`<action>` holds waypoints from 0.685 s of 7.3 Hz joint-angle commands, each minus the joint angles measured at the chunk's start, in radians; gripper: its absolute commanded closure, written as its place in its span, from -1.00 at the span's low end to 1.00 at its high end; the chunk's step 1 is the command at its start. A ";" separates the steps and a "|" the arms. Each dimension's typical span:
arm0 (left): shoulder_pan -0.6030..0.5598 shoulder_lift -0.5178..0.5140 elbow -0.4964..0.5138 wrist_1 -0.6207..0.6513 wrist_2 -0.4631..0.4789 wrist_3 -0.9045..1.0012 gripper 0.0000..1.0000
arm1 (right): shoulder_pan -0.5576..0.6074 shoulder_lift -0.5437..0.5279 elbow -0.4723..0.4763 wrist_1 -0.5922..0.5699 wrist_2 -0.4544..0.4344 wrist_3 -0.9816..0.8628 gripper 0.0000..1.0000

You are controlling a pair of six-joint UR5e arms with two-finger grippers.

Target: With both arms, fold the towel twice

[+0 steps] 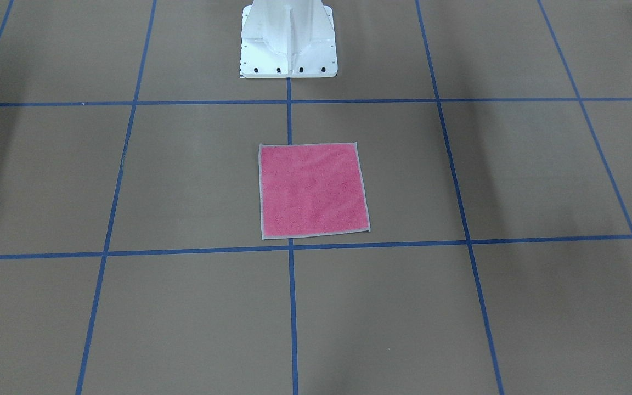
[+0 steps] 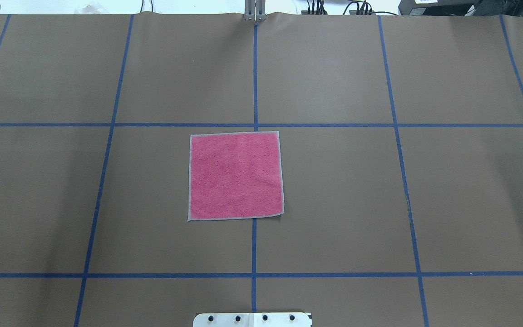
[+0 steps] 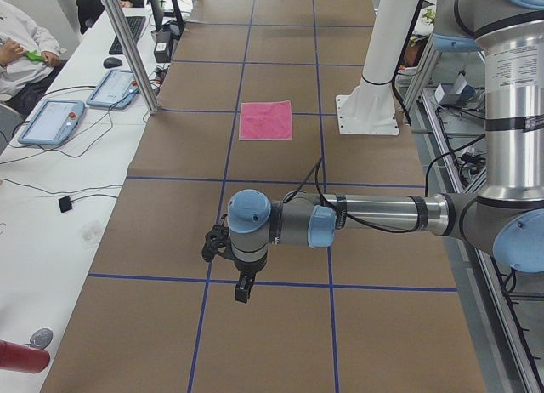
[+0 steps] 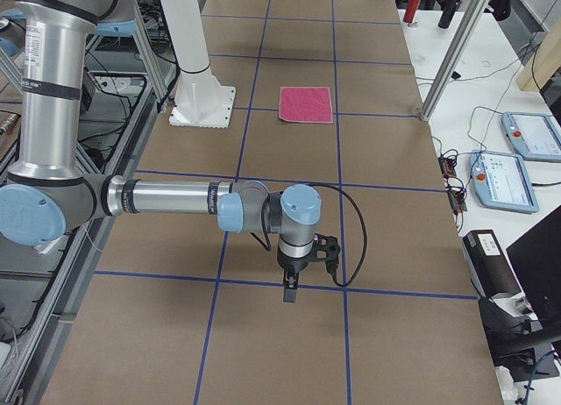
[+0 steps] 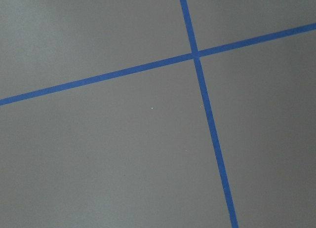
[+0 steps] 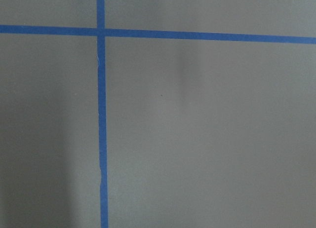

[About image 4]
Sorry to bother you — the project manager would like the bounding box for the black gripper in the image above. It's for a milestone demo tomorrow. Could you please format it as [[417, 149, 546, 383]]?
[[277, 246, 313, 302]]

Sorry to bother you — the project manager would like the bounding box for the pink and grey towel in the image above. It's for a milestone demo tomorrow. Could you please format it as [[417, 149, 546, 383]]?
[[279, 87, 333, 124]]

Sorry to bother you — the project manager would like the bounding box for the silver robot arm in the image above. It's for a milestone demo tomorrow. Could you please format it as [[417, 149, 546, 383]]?
[[1, 0, 321, 302]]

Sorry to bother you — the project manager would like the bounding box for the small circuit board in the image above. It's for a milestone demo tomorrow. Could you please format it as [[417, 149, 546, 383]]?
[[438, 156, 457, 179]]

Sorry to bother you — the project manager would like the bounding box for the black box with label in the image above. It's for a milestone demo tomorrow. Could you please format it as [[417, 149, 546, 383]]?
[[462, 230, 522, 300]]

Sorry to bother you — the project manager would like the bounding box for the near teach pendant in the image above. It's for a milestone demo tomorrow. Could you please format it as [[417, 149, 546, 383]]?
[[469, 151, 539, 214]]

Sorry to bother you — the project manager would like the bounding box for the teach pendant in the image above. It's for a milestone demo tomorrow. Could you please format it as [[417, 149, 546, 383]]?
[[501, 111, 560, 163], [469, 151, 539, 214]]

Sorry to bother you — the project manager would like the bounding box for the black monitor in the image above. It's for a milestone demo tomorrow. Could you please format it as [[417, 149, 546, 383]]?
[[507, 207, 561, 323]]

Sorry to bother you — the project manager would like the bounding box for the far teach pendant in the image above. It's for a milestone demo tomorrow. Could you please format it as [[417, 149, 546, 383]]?
[[501, 111, 560, 163]]

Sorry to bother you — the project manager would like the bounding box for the black bottle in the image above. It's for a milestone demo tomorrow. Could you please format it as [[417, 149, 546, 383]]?
[[437, 0, 461, 29]]

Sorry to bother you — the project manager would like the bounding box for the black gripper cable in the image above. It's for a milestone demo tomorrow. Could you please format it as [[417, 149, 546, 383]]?
[[252, 183, 367, 288]]

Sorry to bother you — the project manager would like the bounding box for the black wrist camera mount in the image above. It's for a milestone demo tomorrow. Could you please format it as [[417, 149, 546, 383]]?
[[308, 234, 341, 278]]

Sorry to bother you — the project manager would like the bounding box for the white pedestal column with base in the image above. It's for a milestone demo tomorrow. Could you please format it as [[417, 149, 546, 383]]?
[[160, 0, 236, 129]]

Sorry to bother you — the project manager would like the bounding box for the aluminium table frame rail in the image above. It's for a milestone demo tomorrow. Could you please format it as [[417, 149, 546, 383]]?
[[1, 60, 174, 404]]

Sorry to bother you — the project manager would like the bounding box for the aluminium frame post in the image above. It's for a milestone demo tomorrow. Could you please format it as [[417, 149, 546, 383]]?
[[419, 0, 490, 122]]

